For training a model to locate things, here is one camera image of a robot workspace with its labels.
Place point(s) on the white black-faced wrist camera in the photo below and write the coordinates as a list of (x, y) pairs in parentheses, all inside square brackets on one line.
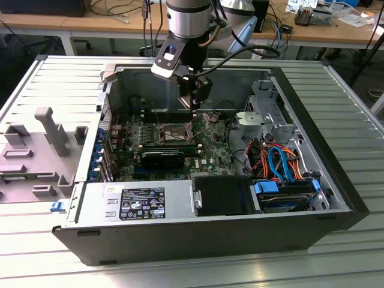
[(165, 64)]

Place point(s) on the silver power supply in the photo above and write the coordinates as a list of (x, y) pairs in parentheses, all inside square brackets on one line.
[(96, 195)]

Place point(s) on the white papers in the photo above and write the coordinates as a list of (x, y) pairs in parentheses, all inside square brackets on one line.
[(354, 19)]

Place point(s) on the silver hinge bracket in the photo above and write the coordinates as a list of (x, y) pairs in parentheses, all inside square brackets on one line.
[(198, 199)]

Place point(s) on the copper coil device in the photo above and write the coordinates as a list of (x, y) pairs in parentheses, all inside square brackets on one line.
[(303, 17)]

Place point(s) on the CPU socket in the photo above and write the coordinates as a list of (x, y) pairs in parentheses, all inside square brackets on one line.
[(177, 136)]

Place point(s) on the black graphics card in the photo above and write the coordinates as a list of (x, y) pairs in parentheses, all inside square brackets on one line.
[(163, 161)]

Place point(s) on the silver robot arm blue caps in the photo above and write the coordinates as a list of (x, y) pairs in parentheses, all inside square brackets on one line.
[(189, 21)]

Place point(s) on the black equipment case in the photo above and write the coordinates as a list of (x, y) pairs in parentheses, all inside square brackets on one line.
[(45, 7)]

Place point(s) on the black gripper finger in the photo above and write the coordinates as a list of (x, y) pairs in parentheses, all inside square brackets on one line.
[(204, 90), (186, 87)]

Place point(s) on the black drive bay box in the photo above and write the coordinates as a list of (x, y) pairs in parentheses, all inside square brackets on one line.
[(222, 195)]

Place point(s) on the black speaker box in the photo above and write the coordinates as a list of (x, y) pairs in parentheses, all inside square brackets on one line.
[(264, 12)]

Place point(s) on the grey desk device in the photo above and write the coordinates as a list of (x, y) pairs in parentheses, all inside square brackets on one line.
[(322, 18)]

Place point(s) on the green RAM stick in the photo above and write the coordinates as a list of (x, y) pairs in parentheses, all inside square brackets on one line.
[(18, 177)]

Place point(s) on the black tripod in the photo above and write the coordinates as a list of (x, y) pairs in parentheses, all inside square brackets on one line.
[(364, 61)]

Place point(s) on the grey parts rack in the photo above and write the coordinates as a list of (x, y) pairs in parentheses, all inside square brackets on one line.
[(42, 163)]

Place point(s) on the silver drive cage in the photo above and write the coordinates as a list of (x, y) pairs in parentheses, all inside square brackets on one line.
[(252, 120)]

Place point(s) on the black PC case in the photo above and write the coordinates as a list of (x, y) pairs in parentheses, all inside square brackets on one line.
[(180, 240)]

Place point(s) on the hard disk in blue carrier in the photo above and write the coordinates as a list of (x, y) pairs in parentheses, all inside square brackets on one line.
[(265, 188)]

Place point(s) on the small black box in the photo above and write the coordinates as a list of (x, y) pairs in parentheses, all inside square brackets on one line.
[(286, 29)]

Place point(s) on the wooden desk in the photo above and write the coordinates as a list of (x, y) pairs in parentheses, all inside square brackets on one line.
[(45, 22)]

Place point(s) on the green motherboard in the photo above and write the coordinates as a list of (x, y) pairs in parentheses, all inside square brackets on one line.
[(210, 150)]

